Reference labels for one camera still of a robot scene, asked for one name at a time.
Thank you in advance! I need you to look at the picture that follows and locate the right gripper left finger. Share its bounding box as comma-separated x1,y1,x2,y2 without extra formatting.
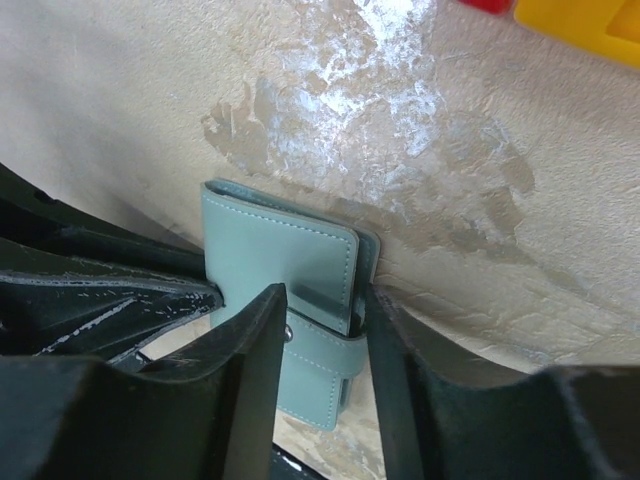
1,284,287,479

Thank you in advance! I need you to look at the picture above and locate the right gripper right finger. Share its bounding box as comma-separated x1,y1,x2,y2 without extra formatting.
366,287,639,479

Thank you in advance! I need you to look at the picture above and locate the teal leather card holder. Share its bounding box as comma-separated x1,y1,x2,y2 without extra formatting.
201,178,380,431

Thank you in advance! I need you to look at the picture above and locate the red plastic bin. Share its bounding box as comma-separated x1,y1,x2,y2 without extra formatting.
459,0,513,15

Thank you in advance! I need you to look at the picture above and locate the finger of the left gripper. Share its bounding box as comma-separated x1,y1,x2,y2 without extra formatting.
1,272,223,358
1,166,206,281

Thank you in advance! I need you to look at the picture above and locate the yellow plastic bin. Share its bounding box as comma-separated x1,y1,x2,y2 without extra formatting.
514,0,639,68

